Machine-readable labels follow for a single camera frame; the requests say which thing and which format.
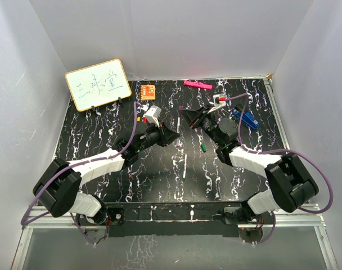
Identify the pink plastic clip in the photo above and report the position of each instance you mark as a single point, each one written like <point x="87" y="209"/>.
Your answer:
<point x="197" y="85"/>

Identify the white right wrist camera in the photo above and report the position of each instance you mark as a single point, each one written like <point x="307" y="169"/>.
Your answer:
<point x="219" y="101"/>

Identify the green tipped white pen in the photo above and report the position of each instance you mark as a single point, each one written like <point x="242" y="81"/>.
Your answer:
<point x="184" y="167"/>

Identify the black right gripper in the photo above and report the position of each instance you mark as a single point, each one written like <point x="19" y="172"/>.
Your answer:
<point x="195" y="117"/>

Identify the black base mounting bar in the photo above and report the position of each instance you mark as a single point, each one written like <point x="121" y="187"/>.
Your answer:
<point x="175" y="218"/>

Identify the small whiteboard with writing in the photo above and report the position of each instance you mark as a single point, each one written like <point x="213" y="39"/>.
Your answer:
<point x="98" y="84"/>

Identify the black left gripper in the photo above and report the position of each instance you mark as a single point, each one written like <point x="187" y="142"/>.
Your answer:
<point x="166" y="136"/>

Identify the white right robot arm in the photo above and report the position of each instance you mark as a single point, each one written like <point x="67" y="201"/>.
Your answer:
<point x="290" y="183"/>

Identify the orange card pack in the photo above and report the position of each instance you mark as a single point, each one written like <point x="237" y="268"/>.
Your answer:
<point x="147" y="92"/>

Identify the blue plastic clip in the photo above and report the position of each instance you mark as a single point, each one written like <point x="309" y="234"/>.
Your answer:
<point x="247" y="117"/>

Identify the purple white pen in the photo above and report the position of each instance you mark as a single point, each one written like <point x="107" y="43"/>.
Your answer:
<point x="178" y="129"/>

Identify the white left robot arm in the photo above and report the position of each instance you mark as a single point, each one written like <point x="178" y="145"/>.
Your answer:
<point x="58" y="189"/>

